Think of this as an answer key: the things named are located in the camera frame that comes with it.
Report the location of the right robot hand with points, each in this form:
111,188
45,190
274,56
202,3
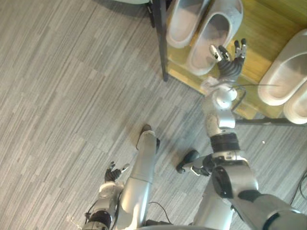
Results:
230,68

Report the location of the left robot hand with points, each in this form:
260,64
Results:
110,175

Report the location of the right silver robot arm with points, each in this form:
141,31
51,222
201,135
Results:
225,115

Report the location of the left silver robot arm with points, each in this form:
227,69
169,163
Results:
106,191

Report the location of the left silver robot leg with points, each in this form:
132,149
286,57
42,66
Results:
141,182

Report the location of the grey slipper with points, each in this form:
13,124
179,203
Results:
182,24
285,74
298,107
208,40

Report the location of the wooden shoe rack black frame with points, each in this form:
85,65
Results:
261,36

